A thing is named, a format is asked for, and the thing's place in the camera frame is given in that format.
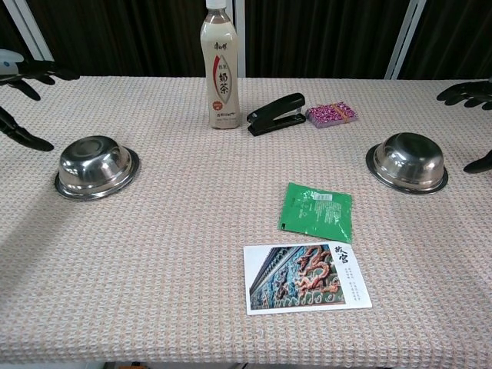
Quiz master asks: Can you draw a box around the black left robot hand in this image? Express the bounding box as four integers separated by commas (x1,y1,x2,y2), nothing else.
0,48,80,152

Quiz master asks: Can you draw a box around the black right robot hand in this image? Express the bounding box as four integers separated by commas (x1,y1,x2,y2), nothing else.
437,78,492,175

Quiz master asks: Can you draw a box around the stainless steel bowl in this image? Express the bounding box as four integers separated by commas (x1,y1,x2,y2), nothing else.
365,131,450,194
54,135,141,201

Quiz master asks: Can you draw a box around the black curtain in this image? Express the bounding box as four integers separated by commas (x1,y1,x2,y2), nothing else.
0,0,492,81

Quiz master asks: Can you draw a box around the purple patterned packet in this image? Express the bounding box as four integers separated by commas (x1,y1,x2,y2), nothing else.
306,101,359,129

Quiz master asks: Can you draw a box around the milk tea plastic bottle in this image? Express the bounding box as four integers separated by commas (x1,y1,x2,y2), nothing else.
199,0,241,130

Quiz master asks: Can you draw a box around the black stapler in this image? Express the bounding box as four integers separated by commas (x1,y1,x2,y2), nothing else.
246,92,308,137

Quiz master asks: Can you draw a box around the green foil sachet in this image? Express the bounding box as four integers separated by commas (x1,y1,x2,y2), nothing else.
278,182,354,244

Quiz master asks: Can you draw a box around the beige waffle-weave tablecloth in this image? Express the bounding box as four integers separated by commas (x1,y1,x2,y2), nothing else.
0,72,492,364

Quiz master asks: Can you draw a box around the white slanted frame bar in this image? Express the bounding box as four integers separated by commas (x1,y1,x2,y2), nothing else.
0,0,55,63
384,0,427,81

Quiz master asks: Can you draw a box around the white vertical frame bar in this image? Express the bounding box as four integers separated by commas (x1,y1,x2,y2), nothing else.
233,0,247,79

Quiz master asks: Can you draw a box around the dragon wall postcard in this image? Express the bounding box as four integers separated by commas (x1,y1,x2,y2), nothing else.
243,242,373,316

